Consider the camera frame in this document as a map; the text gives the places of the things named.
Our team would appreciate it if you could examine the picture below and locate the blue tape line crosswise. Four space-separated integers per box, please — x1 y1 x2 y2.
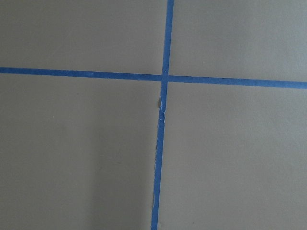
0 67 307 89

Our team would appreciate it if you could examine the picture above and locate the blue tape line lengthwise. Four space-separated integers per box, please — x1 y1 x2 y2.
151 0 174 230

